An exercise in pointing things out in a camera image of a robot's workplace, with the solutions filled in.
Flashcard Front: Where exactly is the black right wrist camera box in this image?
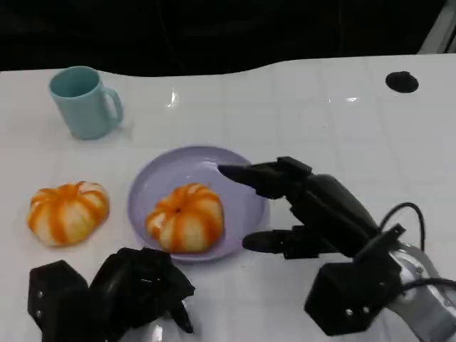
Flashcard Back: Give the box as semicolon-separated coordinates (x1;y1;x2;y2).
304;223;408;337

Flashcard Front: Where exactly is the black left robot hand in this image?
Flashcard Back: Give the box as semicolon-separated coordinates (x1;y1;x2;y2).
88;247;197;342

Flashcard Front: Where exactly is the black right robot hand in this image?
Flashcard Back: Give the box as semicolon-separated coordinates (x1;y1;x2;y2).
217;155;381;261

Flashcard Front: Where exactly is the black table grommet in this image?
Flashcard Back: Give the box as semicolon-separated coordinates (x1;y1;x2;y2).
385;71;420;94

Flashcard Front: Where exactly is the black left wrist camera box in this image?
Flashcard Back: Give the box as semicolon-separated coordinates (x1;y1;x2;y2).
28;259;90;342

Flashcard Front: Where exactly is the orange and white bread roll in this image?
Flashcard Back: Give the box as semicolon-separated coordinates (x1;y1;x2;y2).
26;181;110;248
145;182;226;254

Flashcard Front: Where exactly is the lilac plate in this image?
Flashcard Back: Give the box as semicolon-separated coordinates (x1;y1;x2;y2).
128;145;269;264

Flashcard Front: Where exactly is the pale green mug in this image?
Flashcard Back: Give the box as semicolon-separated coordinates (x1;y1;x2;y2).
48;65;125;140

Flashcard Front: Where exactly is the white frame bar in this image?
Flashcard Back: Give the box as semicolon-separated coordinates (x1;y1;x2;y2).
418;0;456;55

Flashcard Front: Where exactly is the black looping arm cable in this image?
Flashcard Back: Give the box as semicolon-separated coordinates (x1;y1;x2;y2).
376;202;427;251

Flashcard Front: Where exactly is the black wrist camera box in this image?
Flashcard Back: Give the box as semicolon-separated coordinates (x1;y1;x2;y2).
28;259;90;342
304;223;408;337

